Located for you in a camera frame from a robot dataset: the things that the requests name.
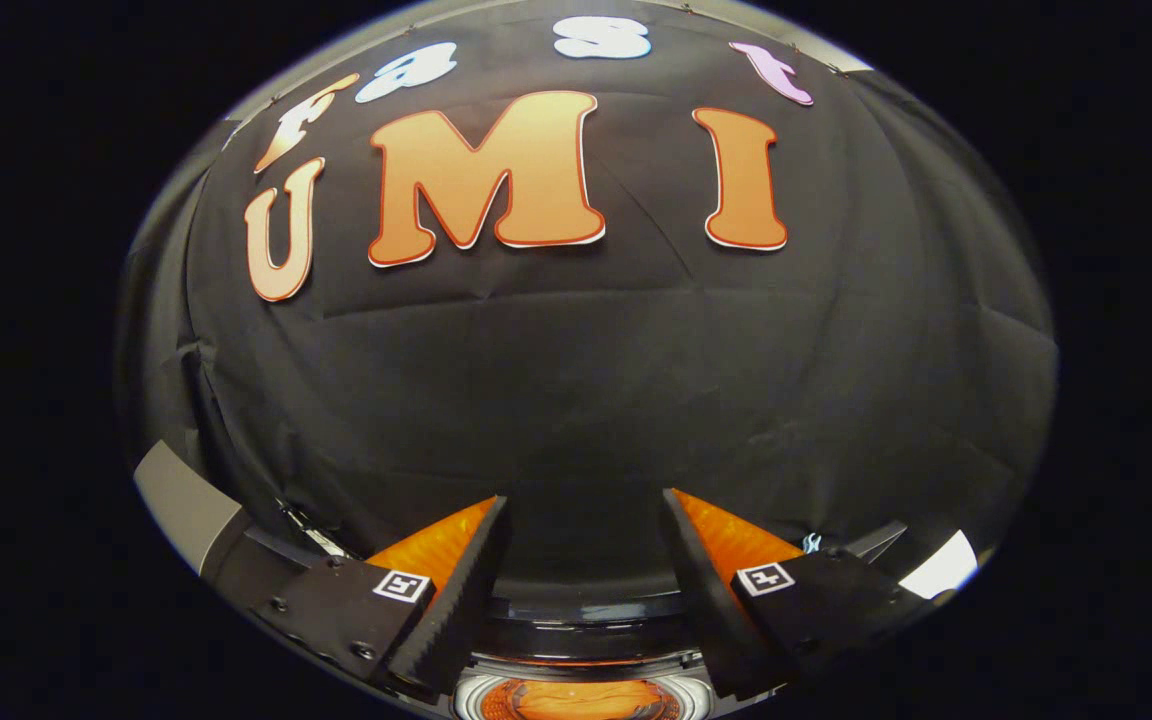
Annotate black washing machine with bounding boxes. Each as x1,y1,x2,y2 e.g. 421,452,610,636
436,575,737,720

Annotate orange yellow shirt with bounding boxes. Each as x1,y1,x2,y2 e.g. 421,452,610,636
482,677,683,720

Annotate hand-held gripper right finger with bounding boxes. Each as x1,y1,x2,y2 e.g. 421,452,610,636
661,488,929,702

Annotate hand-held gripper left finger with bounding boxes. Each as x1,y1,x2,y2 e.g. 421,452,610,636
252,495,513,699

